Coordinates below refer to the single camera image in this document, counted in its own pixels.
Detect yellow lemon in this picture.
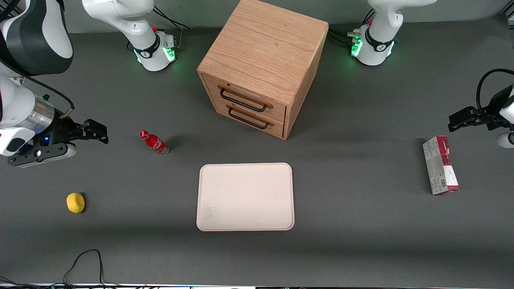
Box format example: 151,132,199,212
66,192,86,214

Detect red cola bottle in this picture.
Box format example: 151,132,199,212
139,130,169,155

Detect black metal drawer handle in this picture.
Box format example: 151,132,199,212
227,104,270,130
219,87,268,113

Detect black cable on table edge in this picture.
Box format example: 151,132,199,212
0,249,145,288

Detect red and grey carton box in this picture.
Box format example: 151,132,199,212
422,136,460,196

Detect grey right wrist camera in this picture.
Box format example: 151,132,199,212
8,143,77,168

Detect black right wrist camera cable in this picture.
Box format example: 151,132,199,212
0,59,75,118

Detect beige rectangular tray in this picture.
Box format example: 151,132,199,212
196,163,295,232

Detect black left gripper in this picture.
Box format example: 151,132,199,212
449,86,512,132

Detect black right arm base cables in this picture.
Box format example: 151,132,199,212
152,6,191,53

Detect wooden drawer cabinet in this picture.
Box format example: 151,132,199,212
197,0,329,140

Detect black left wrist cable loop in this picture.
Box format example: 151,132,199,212
476,69,514,118

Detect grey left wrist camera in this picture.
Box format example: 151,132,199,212
496,132,514,149

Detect black left arm base cables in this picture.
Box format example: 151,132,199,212
327,8,376,47

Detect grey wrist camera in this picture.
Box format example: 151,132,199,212
496,132,514,149
8,143,77,168

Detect black arm base cables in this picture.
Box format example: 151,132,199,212
327,8,376,47
152,6,191,53

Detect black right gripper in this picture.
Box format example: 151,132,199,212
40,116,109,147

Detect wooden drawer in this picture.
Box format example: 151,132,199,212
202,73,287,124
210,98,286,140

